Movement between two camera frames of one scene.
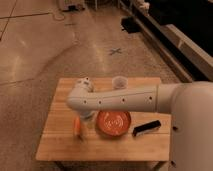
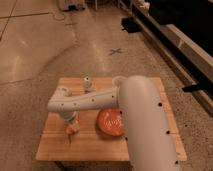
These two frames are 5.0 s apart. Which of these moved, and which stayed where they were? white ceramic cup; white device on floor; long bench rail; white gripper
Moved: white gripper
Stayed: white ceramic cup; long bench rail; white device on floor
